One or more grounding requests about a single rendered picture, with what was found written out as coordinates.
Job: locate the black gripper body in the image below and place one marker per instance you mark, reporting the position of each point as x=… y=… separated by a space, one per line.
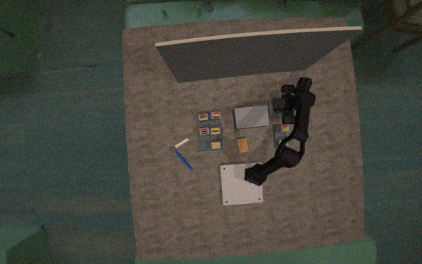
x=289 y=117

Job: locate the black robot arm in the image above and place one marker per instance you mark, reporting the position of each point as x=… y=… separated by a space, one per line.
x=301 y=102

